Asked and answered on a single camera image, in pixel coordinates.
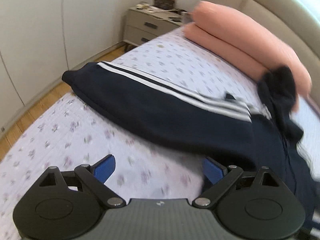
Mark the upper pink pillow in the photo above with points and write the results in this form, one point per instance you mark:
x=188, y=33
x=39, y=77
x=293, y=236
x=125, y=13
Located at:
x=241, y=31

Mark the brown box on nightstand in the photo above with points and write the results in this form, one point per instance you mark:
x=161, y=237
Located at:
x=165, y=4

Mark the navy striped track garment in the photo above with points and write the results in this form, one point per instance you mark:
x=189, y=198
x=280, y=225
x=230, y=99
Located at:
x=276, y=195

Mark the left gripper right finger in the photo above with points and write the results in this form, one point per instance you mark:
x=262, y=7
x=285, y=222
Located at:
x=218, y=180

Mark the lower pink pillow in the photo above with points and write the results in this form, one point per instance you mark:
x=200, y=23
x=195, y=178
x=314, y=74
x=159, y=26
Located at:
x=247, y=64

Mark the grey bedside nightstand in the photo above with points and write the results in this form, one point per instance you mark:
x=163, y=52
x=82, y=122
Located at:
x=143, y=25

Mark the pink pillow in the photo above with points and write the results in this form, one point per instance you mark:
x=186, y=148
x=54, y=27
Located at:
x=241, y=31
x=247, y=64

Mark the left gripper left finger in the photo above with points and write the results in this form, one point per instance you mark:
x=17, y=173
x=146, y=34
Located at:
x=93, y=178

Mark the floral lilac bed cover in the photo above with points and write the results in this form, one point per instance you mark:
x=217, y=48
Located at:
x=70, y=133

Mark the beige padded headboard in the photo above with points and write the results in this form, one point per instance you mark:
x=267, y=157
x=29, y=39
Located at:
x=275, y=12

